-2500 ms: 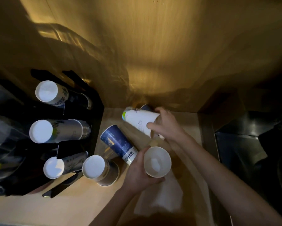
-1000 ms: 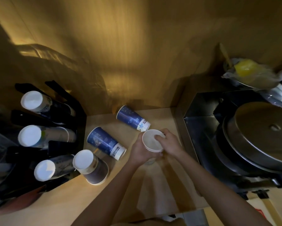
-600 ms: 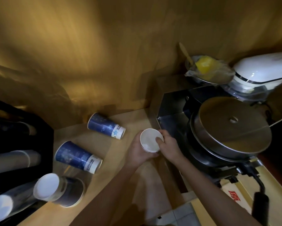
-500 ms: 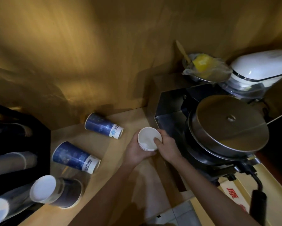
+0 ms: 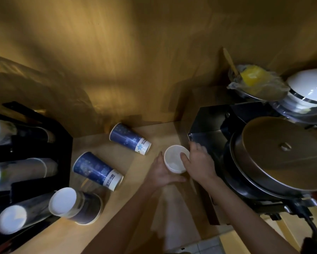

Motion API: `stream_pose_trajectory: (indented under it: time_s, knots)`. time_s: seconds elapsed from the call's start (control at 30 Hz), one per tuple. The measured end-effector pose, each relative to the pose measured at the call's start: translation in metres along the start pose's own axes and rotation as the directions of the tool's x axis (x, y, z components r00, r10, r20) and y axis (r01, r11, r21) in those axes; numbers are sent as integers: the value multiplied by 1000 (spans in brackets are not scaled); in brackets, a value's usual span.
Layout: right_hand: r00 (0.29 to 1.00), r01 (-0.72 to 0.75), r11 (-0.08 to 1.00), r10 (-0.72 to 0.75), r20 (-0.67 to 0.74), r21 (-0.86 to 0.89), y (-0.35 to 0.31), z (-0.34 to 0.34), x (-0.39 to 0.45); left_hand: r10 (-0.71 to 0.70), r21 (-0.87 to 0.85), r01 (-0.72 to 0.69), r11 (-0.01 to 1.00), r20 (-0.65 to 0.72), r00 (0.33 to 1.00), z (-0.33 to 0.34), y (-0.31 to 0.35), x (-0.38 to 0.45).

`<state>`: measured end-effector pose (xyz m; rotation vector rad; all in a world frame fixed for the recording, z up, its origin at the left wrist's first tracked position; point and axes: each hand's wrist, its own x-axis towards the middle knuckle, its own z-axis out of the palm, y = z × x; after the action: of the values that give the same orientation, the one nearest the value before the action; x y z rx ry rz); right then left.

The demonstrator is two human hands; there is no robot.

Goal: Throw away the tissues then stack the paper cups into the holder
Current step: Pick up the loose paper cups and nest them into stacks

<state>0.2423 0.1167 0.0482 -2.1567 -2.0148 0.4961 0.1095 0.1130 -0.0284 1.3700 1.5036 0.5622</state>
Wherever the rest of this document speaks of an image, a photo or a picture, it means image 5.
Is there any blue printed paper cup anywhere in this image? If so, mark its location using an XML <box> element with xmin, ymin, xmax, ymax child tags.
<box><xmin>73</xmin><ymin>152</ymin><xmax>124</xmax><ymax>192</ymax></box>
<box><xmin>109</xmin><ymin>123</ymin><xmax>152</xmax><ymax>156</ymax></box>

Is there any white paper cup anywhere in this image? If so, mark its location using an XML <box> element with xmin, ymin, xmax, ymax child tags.
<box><xmin>164</xmin><ymin>145</ymin><xmax>191</xmax><ymax>174</ymax></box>

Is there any steel bowl of yellow batter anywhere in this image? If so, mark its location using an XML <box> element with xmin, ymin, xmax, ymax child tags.
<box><xmin>228</xmin><ymin>64</ymin><xmax>290</xmax><ymax>101</ymax></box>

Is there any white domed appliance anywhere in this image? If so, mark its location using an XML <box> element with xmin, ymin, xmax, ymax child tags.
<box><xmin>269</xmin><ymin>67</ymin><xmax>317</xmax><ymax>125</ymax></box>

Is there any sleeve of stacked paper cups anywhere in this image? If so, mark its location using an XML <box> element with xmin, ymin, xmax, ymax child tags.
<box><xmin>0</xmin><ymin>192</ymin><xmax>56</xmax><ymax>235</ymax></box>
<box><xmin>0</xmin><ymin>117</ymin><xmax>56</xmax><ymax>146</ymax></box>
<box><xmin>0</xmin><ymin>158</ymin><xmax>58</xmax><ymax>192</ymax></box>

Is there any black cup dispenser rack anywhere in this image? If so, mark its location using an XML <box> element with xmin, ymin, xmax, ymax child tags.
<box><xmin>0</xmin><ymin>101</ymin><xmax>74</xmax><ymax>253</ymax></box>

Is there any person's left forearm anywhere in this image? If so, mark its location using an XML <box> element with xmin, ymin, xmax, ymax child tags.
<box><xmin>80</xmin><ymin>182</ymin><xmax>165</xmax><ymax>254</ymax></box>

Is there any wooden spatula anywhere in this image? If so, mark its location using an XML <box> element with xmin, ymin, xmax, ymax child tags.
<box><xmin>223</xmin><ymin>47</ymin><xmax>239</xmax><ymax>77</ymax></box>

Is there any person's right hand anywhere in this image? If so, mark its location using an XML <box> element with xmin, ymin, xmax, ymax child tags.
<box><xmin>180</xmin><ymin>141</ymin><xmax>219</xmax><ymax>186</ymax></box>

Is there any clear plastic wrap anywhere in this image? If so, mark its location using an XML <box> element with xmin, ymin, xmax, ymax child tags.
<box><xmin>226</xmin><ymin>64</ymin><xmax>291</xmax><ymax>99</ymax></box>

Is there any person's right forearm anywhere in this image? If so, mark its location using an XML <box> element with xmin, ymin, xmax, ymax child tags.
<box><xmin>201</xmin><ymin>175</ymin><xmax>303</xmax><ymax>254</ymax></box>

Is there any short stack of blue cups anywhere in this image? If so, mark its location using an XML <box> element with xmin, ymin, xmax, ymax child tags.
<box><xmin>48</xmin><ymin>187</ymin><xmax>104</xmax><ymax>225</ymax></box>

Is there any person's left hand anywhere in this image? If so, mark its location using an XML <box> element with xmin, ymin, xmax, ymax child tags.
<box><xmin>145</xmin><ymin>151</ymin><xmax>187</xmax><ymax>193</ymax></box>

